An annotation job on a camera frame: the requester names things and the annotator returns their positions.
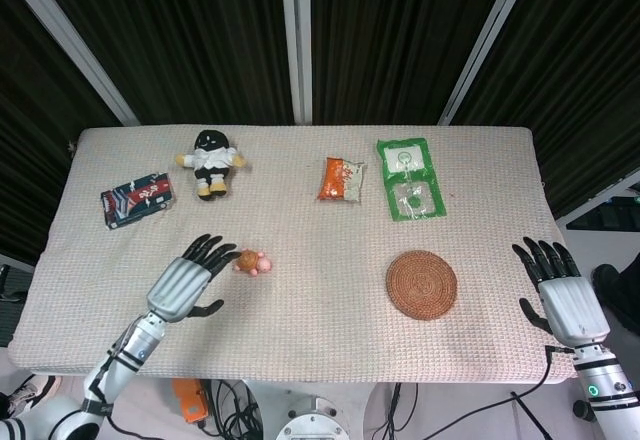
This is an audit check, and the orange black power tool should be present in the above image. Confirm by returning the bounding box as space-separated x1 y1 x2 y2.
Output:
172 378 207 424

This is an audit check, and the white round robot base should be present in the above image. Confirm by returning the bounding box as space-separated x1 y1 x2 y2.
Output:
275 393 350 440

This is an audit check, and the orange white snack packet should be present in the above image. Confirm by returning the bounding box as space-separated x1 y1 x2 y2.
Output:
316 156 365 205

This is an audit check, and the round woven rattan coaster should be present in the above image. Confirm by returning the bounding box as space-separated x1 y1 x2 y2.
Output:
385 250 460 319

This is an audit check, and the dark blue red printed box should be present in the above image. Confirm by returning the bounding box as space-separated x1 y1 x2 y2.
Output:
100 171 178 232

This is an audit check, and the black cable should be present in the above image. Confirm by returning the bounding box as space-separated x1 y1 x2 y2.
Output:
509 343 576 440

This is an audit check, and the black white sneaker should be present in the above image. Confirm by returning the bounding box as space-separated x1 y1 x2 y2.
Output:
3 374 64 419

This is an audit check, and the pink turtle toy brown shell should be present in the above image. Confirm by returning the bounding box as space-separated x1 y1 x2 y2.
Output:
232 249 274 278

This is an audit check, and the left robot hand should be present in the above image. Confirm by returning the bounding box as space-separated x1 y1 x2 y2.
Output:
145 233 243 323

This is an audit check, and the beige waffle table cloth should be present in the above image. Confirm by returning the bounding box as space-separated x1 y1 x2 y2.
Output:
7 126 584 386

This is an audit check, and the black shoe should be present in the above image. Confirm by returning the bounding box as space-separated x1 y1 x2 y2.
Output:
592 252 640 334

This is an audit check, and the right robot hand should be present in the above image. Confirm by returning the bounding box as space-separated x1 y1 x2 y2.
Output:
511 236 612 348

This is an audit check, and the black white plush doll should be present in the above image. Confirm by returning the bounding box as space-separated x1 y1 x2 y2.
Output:
174 129 248 202

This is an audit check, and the white metal frame post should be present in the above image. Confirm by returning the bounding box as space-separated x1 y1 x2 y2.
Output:
435 0 539 126
279 0 314 125
0 0 141 126

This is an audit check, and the green clear plastic package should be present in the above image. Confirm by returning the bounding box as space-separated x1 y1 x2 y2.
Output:
376 137 447 222

